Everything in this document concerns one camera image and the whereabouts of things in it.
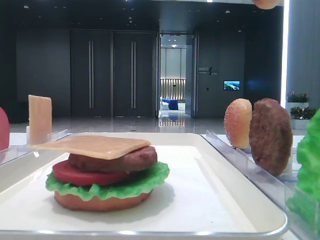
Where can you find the sesame top bun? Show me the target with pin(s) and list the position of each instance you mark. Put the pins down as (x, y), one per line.
(266, 4)

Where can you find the sesame bun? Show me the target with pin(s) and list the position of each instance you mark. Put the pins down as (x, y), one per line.
(237, 119)
(266, 4)

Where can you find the meat patty on burger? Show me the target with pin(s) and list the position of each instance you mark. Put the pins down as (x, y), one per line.
(137, 160)

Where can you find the flat cheese slice on burger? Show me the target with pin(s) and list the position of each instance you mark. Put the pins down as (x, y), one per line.
(95, 146)

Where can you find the green lettuce leaf on burger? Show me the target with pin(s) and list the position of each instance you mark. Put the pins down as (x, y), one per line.
(141, 183)

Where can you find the tomato slice on burger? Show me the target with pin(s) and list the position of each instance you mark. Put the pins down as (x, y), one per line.
(65, 173)

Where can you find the upright brown meat patty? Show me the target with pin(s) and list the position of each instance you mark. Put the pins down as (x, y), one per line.
(270, 136)

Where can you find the upright cheese slice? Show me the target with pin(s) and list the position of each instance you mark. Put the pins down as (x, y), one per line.
(40, 118)

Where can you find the upright red tomato slice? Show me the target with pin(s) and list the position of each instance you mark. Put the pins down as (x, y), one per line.
(4, 130)

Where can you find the upright green lettuce leaf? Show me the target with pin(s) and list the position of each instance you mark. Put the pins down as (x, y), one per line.
(308, 162)

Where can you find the blue sofa in hallway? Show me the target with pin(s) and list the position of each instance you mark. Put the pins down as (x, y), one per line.
(172, 103)

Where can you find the white rectangular metal tray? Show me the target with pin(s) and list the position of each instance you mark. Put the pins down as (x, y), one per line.
(204, 198)

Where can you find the bottom bun on tray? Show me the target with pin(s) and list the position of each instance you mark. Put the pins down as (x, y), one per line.
(75, 203)

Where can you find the right clear plastic rack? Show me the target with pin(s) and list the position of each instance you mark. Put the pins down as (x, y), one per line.
(278, 188)

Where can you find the clear plastic rack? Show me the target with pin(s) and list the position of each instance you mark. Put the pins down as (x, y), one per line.
(278, 188)
(19, 144)

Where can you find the potted plants in planter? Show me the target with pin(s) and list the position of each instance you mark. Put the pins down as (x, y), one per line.
(298, 107)

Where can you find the left clear plastic rack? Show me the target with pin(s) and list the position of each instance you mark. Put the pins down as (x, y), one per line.
(19, 144)

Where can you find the wall display screen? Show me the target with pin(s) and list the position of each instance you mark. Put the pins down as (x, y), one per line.
(231, 85)

